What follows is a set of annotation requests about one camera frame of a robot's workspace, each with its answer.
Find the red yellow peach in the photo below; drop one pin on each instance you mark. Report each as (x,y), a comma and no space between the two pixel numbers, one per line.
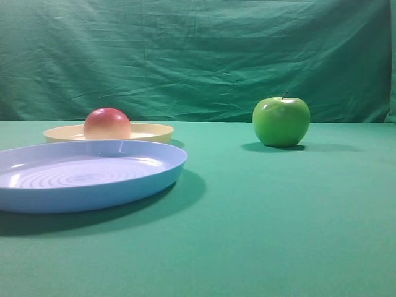
(107,123)

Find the yellow plastic plate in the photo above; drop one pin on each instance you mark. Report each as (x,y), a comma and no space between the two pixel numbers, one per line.
(140,131)

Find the blue plastic plate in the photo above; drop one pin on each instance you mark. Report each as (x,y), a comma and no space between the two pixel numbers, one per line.
(79,176)

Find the green apple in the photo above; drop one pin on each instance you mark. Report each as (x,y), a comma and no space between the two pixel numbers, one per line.
(281,121)

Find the green backdrop cloth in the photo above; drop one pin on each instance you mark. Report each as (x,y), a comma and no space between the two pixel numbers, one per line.
(197,60)

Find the green table cloth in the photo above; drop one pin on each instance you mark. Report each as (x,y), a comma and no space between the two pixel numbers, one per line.
(242,220)

